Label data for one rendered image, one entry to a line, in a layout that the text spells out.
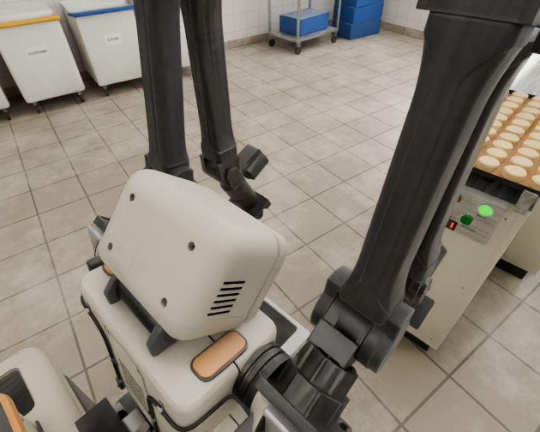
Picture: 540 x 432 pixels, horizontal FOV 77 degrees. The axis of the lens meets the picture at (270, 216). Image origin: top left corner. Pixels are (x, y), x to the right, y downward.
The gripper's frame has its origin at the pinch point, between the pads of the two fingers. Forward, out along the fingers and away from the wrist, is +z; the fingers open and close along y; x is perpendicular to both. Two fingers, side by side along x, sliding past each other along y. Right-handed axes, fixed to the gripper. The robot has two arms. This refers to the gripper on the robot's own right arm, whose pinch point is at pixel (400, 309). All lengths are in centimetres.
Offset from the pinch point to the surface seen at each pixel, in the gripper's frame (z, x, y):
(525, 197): 6.2, -40.8, -8.4
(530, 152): 11, -57, -4
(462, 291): 46, -25, -8
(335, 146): 138, -109, 120
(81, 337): 45, 82, 107
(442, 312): 59, -19, -6
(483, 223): 17.3, -36.0, -3.5
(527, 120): 20, -76, 2
